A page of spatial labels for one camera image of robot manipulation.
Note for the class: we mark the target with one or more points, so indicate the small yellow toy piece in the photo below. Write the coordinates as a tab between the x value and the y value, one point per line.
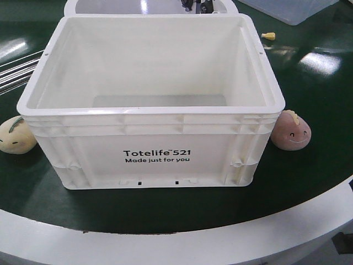
269	36

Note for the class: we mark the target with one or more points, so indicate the white Totelife plastic crate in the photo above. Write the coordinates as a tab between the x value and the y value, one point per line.
147	101

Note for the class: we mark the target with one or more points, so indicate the steel roller conveyor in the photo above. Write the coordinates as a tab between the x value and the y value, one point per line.
17	72

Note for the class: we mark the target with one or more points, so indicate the pink plush dinosaur toy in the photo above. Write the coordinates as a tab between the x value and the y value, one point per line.
291	132

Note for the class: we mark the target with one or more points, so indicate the clear plastic storage bin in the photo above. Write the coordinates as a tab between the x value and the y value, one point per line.
291	12

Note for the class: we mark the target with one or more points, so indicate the yellow plush toy green crest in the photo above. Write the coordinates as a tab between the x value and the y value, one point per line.
16	137

